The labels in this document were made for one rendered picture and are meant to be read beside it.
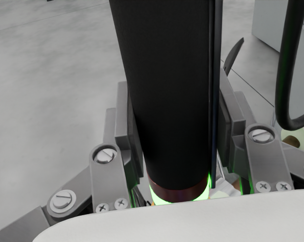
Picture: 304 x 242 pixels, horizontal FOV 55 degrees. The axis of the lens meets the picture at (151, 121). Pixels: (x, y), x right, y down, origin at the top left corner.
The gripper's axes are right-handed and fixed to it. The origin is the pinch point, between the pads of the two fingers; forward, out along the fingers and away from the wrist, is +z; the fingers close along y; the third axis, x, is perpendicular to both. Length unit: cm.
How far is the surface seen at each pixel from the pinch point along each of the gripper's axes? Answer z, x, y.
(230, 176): 28, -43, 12
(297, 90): 109, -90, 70
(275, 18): 256, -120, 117
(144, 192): 104, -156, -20
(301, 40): 117, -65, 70
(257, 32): 279, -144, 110
